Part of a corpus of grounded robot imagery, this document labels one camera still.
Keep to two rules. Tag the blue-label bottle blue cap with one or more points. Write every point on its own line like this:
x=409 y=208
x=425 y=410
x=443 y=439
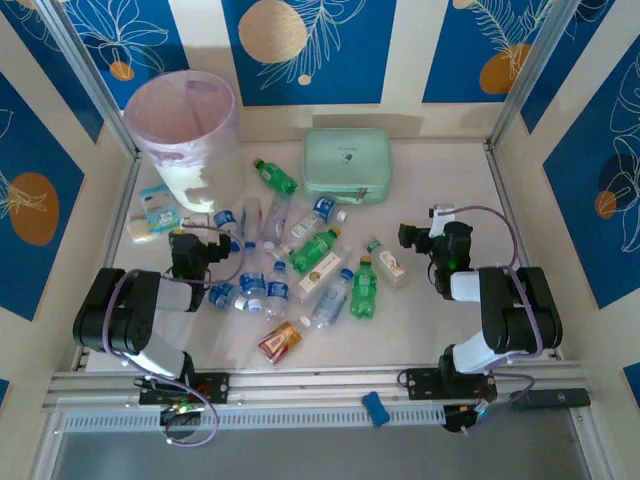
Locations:
x=276 y=292
x=225 y=219

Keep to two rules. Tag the blue-label bottle white cap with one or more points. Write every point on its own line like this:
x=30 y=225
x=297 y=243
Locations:
x=222 y=295
x=252 y=284
x=325 y=206

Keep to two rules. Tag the clear bottle orange white label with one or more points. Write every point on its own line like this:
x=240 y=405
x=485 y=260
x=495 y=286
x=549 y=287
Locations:
x=389 y=262

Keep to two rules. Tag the clear bottle red blue label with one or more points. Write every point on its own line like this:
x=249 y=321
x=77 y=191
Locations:
x=251 y=215

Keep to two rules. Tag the green bottle yellow cap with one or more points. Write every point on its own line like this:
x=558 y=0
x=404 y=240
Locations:
x=314 y=250
x=275 y=177
x=364 y=292

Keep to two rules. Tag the clear bottle green white label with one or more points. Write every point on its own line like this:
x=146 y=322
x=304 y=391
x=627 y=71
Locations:
x=304 y=227

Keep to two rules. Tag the bottle orange red label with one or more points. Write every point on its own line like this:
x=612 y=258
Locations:
x=280 y=342

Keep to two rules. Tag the square bottle beige label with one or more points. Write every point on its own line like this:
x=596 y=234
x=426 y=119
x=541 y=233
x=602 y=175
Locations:
x=320 y=274

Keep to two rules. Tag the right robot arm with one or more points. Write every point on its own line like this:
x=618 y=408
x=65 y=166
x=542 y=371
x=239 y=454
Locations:
x=520 y=310

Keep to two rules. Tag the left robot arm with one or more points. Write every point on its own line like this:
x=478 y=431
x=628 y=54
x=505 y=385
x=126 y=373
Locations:
x=110 y=310

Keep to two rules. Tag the white bin purple liner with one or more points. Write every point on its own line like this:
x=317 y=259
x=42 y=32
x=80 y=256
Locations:
x=180 y=125

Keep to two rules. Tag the yellow sponge in wrapper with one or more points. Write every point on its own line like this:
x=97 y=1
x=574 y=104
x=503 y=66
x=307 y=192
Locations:
x=140 y=230

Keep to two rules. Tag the blue white wipes packet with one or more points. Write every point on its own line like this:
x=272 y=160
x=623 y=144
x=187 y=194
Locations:
x=160 y=207

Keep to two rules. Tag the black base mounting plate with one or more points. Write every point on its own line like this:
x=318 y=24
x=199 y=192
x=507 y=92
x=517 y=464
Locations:
x=215 y=387
x=417 y=384

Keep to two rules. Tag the mint green zip pouch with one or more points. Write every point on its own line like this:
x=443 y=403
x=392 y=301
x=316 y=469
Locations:
x=345 y=160

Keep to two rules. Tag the control circuit board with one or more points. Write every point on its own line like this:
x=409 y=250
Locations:
x=182 y=409
x=467 y=412

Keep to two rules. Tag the small blue bone-shaped object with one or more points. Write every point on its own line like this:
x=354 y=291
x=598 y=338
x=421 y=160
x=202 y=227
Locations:
x=375 y=407

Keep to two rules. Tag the flat black bar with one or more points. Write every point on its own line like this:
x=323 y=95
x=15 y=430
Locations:
x=555 y=398

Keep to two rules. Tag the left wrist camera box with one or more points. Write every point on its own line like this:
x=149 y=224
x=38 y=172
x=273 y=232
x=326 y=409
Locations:
x=220 y=247

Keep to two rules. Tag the right wrist white bracket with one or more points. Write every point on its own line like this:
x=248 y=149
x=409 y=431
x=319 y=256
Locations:
x=442 y=215

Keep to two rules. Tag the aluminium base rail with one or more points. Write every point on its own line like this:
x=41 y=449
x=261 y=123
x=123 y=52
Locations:
x=320 y=380

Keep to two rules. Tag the aluminium frame post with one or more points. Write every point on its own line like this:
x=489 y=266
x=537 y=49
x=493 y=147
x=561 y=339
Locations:
x=530 y=75
x=85 y=75

